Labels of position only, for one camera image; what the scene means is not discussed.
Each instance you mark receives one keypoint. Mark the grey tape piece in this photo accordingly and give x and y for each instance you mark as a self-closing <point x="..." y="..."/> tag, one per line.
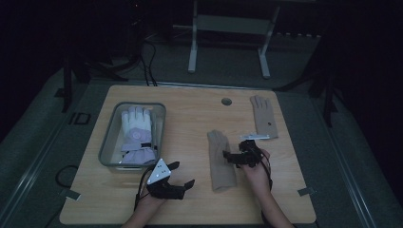
<point x="306" y="191"/>
<point x="70" y="194"/>

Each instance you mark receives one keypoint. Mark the black tripod stand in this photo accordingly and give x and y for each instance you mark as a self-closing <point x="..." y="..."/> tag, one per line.
<point x="328" y="95"/>
<point x="67" y="85"/>

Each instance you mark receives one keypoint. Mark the person's right hand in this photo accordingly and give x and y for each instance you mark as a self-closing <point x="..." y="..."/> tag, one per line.
<point x="258" y="177"/>

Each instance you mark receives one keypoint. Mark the plain beige knit glove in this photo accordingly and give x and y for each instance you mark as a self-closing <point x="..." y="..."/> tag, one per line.
<point x="221" y="177"/>

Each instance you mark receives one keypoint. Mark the lavender ski glove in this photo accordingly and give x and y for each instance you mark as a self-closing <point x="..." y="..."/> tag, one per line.
<point x="136" y="126"/>

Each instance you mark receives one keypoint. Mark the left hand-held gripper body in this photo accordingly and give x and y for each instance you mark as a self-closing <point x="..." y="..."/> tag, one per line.
<point x="164" y="190"/>

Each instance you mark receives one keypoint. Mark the white metal desk frame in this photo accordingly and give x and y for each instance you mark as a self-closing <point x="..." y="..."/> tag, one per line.
<point x="233" y="23"/>

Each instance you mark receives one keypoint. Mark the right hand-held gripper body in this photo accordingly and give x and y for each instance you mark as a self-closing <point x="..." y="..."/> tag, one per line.
<point x="250" y="153"/>

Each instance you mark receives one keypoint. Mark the beige glove with dark dot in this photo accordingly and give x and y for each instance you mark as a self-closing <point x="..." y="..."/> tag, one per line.
<point x="263" y="114"/>

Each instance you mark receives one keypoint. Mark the person's left hand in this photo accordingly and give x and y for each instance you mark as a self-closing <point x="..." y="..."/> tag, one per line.
<point x="152" y="202"/>

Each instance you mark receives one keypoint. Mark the clear plastic bin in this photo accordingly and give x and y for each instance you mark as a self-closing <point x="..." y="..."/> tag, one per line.
<point x="107" y="148"/>

